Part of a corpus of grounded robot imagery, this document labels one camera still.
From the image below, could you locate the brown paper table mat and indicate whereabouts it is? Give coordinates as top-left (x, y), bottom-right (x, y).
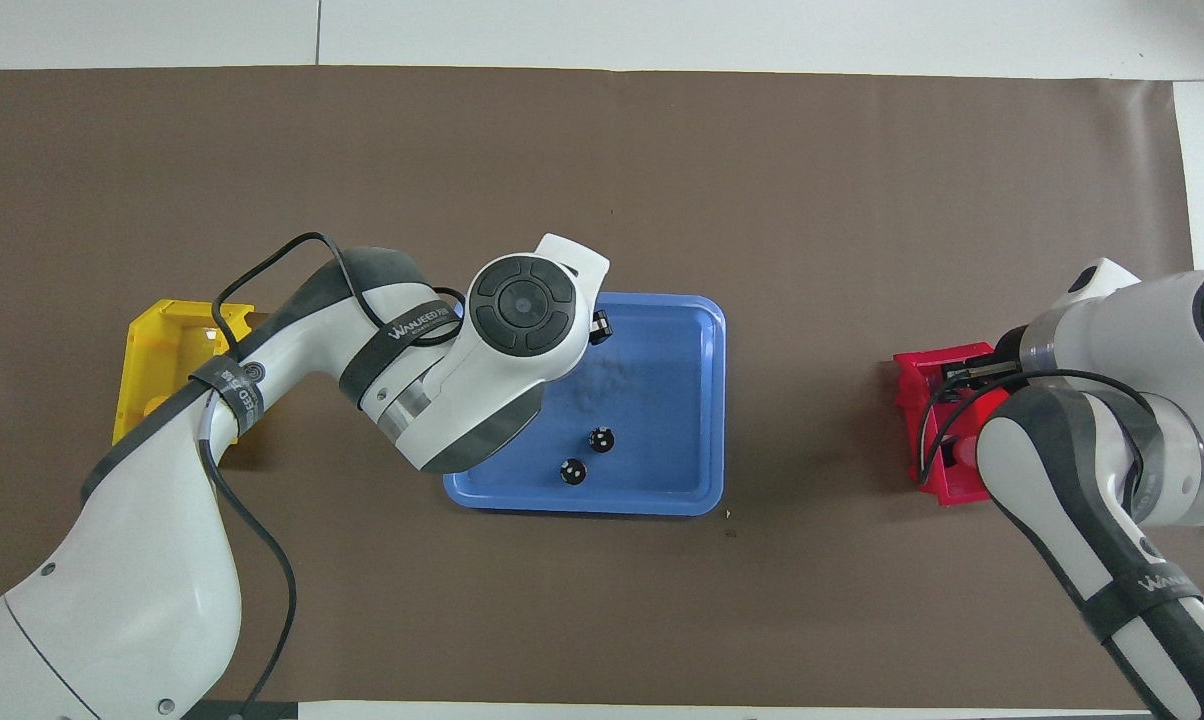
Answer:
top-left (0, 65), bottom-right (1204, 709)

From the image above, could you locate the yellow plastic storage bin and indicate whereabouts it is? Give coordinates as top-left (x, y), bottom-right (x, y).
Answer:
top-left (112, 299), bottom-right (268, 446)

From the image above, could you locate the blue plastic tray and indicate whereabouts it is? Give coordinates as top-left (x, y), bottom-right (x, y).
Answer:
top-left (443, 292), bottom-right (728, 517)

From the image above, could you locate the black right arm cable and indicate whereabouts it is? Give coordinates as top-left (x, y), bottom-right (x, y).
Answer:
top-left (917, 368), bottom-right (1163, 501)

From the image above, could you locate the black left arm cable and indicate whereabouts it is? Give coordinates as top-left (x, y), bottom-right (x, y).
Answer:
top-left (200, 232), bottom-right (468, 720)

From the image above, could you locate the red plastic storage bin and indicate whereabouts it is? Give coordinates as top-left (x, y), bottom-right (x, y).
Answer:
top-left (892, 342), bottom-right (1023, 507)

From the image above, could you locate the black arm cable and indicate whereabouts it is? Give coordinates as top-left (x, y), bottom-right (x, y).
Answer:
top-left (917, 368), bottom-right (1163, 501)
top-left (200, 232), bottom-right (468, 720)

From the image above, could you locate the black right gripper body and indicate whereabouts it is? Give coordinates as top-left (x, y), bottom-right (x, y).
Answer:
top-left (994, 325), bottom-right (1038, 387)

